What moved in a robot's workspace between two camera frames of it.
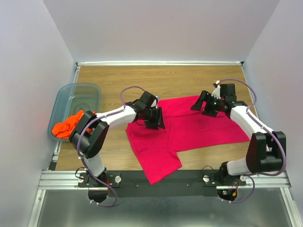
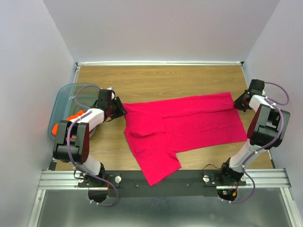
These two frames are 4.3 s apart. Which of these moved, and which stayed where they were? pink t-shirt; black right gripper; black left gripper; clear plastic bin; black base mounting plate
Moved: black left gripper; black right gripper
Stayed: clear plastic bin; pink t-shirt; black base mounting plate
